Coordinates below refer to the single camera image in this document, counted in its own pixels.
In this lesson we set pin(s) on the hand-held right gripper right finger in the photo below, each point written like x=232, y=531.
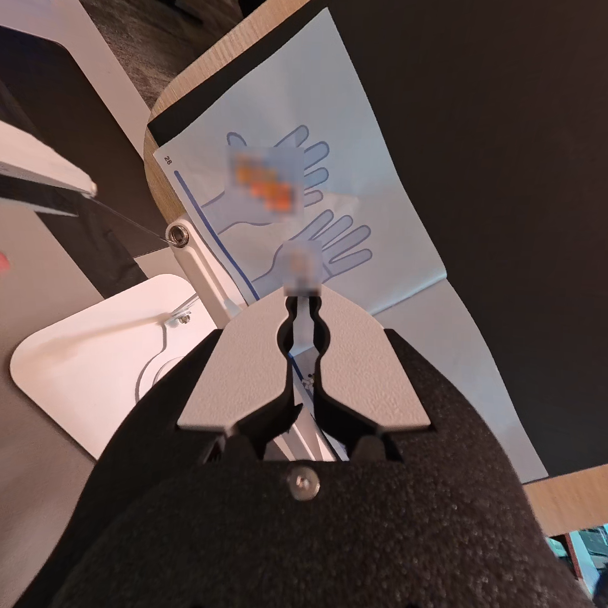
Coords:
x=370, y=375

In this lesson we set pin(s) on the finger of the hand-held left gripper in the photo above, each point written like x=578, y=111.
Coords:
x=43, y=161
x=28, y=201

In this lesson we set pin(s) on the white book stand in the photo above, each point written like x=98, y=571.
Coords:
x=85, y=361

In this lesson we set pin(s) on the instruction booklet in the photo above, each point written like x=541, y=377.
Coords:
x=380, y=228

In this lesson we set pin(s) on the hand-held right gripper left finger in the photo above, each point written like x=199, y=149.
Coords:
x=237, y=375

